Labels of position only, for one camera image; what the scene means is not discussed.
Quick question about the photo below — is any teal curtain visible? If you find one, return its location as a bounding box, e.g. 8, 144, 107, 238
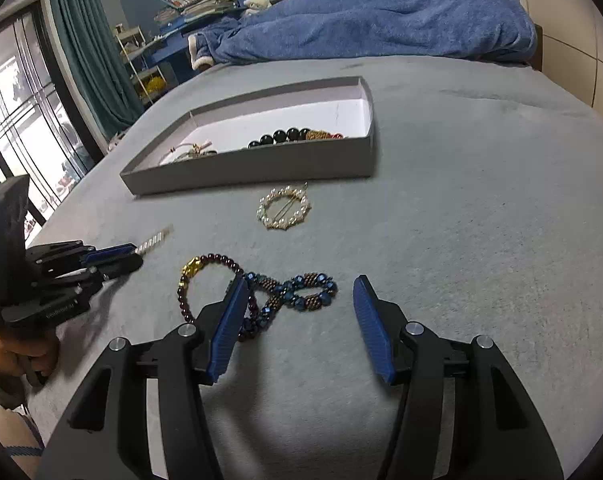
51, 0, 144, 140

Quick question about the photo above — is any dark red bead bracelet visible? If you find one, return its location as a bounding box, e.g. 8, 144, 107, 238
176, 252, 260, 326

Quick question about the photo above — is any pearl bar hair clip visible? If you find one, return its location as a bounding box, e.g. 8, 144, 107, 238
135, 226, 172, 256

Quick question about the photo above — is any blue crystal bead bracelet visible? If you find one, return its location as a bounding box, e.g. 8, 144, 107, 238
238, 270, 339, 344

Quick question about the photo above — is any window with black frame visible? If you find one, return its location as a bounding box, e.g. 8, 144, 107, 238
0, 2, 103, 243

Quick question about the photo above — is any black large bead bracelet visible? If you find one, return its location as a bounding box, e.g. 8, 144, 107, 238
246, 127, 313, 150

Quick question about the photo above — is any red gold bead jewelry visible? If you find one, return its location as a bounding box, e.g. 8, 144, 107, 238
305, 130, 344, 141

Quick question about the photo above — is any beige wardrobe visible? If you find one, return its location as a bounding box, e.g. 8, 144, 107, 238
519, 0, 603, 118

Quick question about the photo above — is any white storage rack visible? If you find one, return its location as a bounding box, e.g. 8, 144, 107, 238
112, 24, 168, 107

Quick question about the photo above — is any grey shallow cardboard box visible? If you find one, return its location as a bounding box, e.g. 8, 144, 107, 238
120, 76, 376, 196

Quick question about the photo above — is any blue shelf desk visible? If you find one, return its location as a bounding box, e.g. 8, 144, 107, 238
146, 0, 246, 84

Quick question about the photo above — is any person's left hand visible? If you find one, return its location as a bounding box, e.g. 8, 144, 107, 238
0, 330, 60, 382

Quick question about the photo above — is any blue fleece blanket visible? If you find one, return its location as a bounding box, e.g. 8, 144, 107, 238
187, 0, 537, 70

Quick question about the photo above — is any white plush toy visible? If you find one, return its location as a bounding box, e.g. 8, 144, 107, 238
243, 0, 272, 15

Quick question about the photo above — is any plaid sleeve forearm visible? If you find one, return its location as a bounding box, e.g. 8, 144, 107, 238
0, 378, 44, 479

